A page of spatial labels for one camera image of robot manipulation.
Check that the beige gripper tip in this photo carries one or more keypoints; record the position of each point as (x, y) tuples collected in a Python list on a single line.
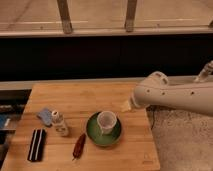
[(126, 106)]

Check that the small clear bottle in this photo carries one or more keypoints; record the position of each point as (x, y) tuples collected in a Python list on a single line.
[(59, 123)]

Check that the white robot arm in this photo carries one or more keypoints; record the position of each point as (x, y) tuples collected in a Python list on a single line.
[(156, 90)]

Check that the translucent plastic cup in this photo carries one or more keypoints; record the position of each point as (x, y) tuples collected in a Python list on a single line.
[(106, 120)]

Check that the green plate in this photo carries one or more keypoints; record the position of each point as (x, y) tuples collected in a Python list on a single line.
[(94, 133)]

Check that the wooden cutting board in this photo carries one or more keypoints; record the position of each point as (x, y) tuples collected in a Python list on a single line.
[(134, 150)]

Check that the blue sponge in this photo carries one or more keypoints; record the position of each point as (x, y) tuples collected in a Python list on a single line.
[(45, 116)]

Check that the black white striped block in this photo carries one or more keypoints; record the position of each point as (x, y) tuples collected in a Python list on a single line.
[(35, 153)]

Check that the right metal post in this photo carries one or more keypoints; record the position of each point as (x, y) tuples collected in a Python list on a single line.
[(130, 15)]

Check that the metal post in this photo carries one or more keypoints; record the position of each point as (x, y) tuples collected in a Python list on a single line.
[(130, 15), (65, 17)]

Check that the left metal post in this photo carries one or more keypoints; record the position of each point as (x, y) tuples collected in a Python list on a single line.
[(65, 17)]

